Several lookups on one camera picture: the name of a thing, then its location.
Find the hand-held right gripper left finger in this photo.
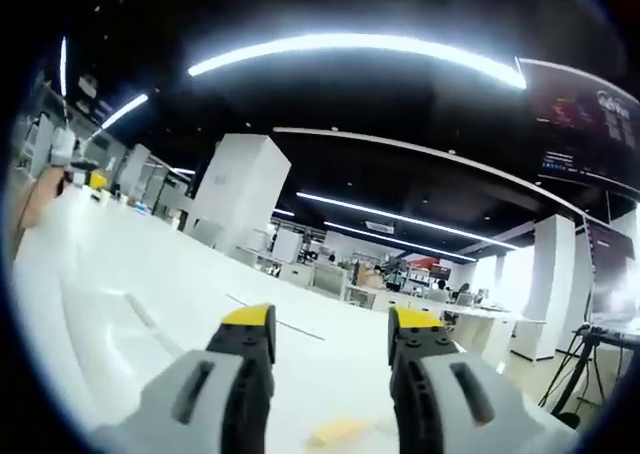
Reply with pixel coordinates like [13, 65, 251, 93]
[92, 302, 277, 454]

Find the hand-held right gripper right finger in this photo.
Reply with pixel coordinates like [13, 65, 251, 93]
[387, 306, 572, 454]

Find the short ceiling light strip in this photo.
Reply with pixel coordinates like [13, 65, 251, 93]
[101, 92, 150, 129]

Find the white office desk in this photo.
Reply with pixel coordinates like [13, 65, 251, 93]
[447, 304, 547, 364]

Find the thin ceiling light strip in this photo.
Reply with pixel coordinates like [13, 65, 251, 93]
[59, 35, 69, 96]

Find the yellow tape piece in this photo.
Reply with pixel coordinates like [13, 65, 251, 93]
[305, 416, 384, 449]

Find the black tripod stand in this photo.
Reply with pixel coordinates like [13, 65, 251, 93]
[538, 322, 604, 428]

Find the straight ceiling light strip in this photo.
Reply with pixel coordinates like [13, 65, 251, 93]
[296, 190, 522, 251]
[323, 220, 477, 263]

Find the narrow white pillar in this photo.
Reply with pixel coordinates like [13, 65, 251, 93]
[523, 213, 577, 328]

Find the wide white pillar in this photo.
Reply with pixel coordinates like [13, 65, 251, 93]
[186, 132, 293, 258]

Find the dark standing display panel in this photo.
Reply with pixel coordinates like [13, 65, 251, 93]
[585, 222, 640, 328]

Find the large dark display screen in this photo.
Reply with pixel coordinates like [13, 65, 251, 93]
[516, 56, 640, 196]

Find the long curved ceiling light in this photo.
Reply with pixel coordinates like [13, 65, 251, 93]
[186, 32, 527, 91]

